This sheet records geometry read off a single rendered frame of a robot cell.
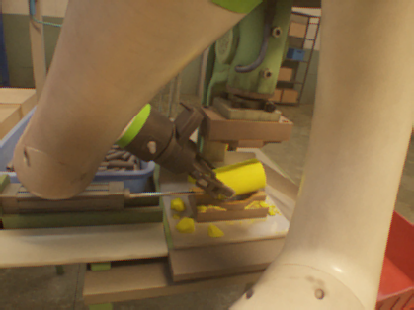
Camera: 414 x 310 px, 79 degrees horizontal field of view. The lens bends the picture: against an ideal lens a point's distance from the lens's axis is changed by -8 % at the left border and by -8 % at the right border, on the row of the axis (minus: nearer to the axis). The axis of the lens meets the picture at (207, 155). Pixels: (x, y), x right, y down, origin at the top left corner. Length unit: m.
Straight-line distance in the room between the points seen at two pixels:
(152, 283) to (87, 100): 0.38
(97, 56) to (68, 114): 0.07
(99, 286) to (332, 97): 0.46
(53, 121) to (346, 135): 0.26
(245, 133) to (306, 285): 0.30
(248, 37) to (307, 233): 0.32
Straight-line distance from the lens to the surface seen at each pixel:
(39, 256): 0.54
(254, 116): 0.50
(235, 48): 0.49
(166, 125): 0.47
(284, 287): 0.28
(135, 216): 0.56
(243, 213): 0.60
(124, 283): 0.53
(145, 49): 0.17
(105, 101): 0.22
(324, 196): 0.29
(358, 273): 0.33
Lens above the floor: 1.37
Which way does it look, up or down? 25 degrees down
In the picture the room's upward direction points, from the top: 9 degrees clockwise
